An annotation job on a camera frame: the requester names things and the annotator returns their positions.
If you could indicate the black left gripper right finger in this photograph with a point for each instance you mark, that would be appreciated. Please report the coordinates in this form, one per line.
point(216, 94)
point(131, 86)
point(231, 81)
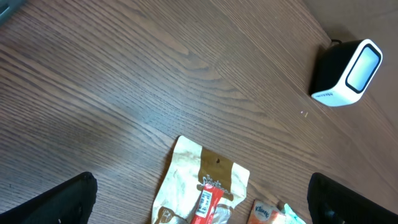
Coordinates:
point(330, 202)

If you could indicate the small orange packet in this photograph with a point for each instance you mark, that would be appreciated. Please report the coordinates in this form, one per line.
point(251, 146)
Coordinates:
point(262, 213)

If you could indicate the red candy bar wrapper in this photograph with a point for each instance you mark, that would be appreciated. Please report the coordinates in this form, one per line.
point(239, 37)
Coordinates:
point(209, 199)

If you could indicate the brown red snack bag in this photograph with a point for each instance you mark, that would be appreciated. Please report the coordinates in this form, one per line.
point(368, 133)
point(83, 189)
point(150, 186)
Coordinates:
point(191, 168)

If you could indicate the teal wet wipes pack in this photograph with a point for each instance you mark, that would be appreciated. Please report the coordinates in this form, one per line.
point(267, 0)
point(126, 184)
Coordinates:
point(290, 216)

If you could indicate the white barcode scanner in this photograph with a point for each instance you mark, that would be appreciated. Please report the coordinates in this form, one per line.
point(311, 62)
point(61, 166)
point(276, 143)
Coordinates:
point(344, 71)

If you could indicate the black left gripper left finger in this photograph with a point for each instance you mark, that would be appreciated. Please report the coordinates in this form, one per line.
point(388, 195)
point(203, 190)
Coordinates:
point(70, 202)

